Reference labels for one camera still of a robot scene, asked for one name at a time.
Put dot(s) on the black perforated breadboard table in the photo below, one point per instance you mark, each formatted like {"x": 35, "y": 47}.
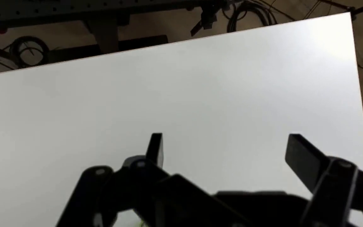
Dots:
{"x": 63, "y": 10}

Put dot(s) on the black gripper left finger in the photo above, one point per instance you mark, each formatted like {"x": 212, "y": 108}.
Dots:
{"x": 154, "y": 152}

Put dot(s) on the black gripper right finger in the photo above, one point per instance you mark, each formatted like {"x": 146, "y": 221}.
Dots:
{"x": 303, "y": 159}

